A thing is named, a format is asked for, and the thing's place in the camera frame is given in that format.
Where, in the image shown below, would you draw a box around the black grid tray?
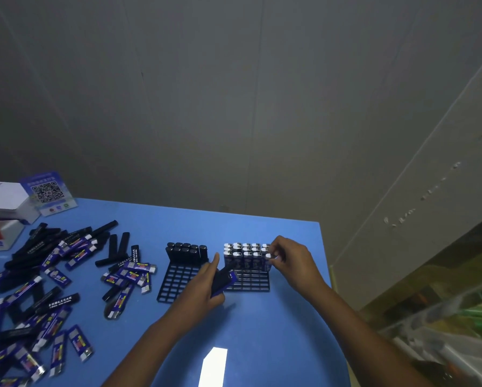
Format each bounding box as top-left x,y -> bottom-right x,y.
223,243 -> 272,293
156,242 -> 210,305

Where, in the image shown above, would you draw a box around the row of blue lighters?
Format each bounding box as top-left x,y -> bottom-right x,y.
223,242 -> 272,273

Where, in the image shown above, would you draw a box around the pile of mixed lighters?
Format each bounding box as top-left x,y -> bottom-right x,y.
0,220 -> 158,387

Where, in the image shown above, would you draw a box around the row of black lighters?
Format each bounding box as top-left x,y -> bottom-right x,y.
165,242 -> 209,264

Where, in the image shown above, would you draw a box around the person's left hand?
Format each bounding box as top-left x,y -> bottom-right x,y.
166,252 -> 226,332

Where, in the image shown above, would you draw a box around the person's left forearm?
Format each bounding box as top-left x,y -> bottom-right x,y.
102,314 -> 189,387

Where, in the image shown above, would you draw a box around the person's right forearm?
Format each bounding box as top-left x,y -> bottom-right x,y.
311,284 -> 433,387

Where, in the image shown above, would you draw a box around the blue code sign stand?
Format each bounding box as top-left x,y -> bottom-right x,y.
19,170 -> 78,217

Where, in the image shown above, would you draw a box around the white cardboard box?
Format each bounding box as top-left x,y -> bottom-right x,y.
0,181 -> 41,225

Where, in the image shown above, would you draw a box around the person's right hand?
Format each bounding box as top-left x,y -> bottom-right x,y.
267,235 -> 331,301

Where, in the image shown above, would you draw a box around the crumpled clear plastic bags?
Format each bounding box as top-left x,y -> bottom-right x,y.
382,285 -> 482,387

